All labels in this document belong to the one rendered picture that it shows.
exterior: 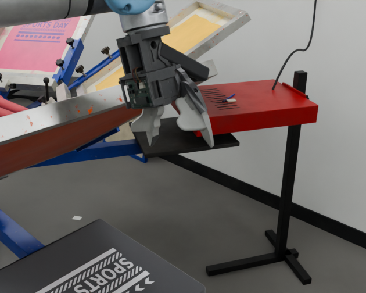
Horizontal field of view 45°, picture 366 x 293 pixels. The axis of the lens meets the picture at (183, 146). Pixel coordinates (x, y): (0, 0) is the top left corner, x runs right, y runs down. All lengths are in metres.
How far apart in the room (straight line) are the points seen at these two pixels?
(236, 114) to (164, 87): 1.32
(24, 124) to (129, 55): 0.21
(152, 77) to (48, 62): 1.97
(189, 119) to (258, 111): 1.37
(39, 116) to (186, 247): 2.26
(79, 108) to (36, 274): 0.68
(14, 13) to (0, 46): 2.36
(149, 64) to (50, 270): 0.83
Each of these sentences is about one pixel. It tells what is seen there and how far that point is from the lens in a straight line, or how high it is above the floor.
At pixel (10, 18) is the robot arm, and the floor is 1.74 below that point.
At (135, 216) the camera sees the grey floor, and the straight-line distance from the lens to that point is 3.24.
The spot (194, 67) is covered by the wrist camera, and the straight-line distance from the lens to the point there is 0.75.
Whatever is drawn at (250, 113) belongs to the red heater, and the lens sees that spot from 2.02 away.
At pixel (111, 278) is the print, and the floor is 0.95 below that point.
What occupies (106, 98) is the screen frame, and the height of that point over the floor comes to 1.54.
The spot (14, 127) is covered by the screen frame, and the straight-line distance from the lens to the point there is 0.75.
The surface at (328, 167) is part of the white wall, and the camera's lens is 3.02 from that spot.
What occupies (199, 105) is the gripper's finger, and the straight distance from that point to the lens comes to 0.69.
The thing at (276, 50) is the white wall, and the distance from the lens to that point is 2.99.
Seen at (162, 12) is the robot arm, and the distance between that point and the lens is 0.70.
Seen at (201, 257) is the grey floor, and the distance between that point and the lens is 2.86.
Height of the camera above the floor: 1.81
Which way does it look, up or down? 25 degrees down
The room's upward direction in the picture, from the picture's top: straight up
